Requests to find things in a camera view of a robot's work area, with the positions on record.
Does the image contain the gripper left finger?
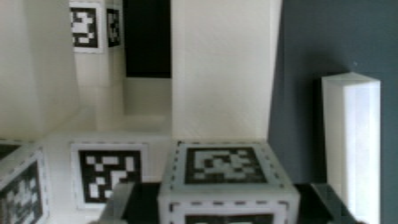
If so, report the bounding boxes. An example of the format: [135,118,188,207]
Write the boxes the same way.
[90,182,135,224]

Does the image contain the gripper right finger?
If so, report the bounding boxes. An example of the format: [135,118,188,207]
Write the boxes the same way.
[311,183,357,224]

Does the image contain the white tagged cube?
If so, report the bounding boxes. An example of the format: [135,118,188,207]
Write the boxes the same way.
[158,142,300,224]
[0,141,50,224]

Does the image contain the white chair back frame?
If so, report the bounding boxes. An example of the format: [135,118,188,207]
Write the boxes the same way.
[0,0,282,224]

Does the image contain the white chair leg with tag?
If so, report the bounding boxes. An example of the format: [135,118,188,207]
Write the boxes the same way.
[69,0,122,54]

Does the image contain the white U-shaped barrier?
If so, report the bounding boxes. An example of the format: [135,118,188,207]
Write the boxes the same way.
[321,72,380,224]

